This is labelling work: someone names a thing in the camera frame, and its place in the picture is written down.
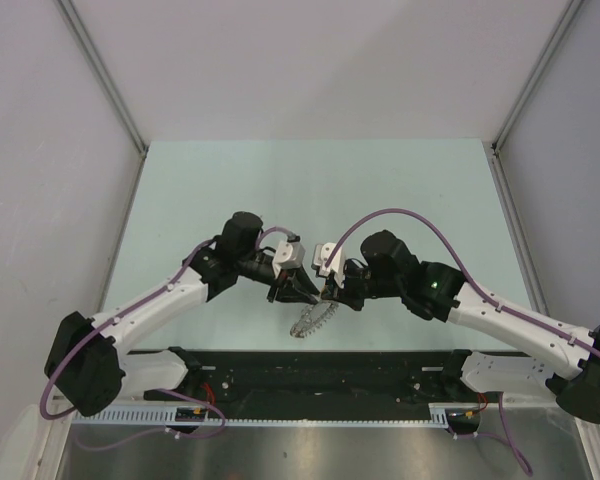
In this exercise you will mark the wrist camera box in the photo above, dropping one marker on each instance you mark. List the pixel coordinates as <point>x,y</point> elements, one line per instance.
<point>289,255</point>
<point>329,262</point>

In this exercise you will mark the left aluminium frame post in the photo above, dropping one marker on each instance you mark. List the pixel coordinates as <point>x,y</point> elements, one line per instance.
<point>86,45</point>

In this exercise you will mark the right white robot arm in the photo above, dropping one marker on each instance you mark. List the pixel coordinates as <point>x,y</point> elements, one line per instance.
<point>557,360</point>

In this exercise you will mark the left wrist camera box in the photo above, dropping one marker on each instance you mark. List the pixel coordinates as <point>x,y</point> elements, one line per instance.
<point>289,255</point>

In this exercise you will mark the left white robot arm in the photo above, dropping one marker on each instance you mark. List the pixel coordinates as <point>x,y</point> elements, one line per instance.
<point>92,362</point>

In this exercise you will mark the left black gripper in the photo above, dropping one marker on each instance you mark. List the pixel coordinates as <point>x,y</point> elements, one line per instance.
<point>294,286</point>

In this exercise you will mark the aluminium frame post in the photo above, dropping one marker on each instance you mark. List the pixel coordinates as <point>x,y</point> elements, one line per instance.
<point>557,37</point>
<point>86,45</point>

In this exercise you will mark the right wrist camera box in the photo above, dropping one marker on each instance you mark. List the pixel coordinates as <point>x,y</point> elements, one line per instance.
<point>329,262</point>

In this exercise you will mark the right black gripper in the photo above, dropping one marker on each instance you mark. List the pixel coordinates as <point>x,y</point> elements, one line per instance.
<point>343,295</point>

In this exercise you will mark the metal disc with keyrings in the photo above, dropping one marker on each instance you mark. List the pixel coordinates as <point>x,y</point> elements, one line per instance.
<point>312,318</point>

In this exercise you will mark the white slotted cable duct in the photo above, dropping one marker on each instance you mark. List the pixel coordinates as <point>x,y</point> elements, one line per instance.
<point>185,416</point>

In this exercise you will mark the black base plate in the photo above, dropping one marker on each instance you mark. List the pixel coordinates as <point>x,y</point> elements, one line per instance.
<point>334,387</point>

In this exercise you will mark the right aluminium frame post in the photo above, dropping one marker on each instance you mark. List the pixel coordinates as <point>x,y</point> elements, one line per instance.
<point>557,37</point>

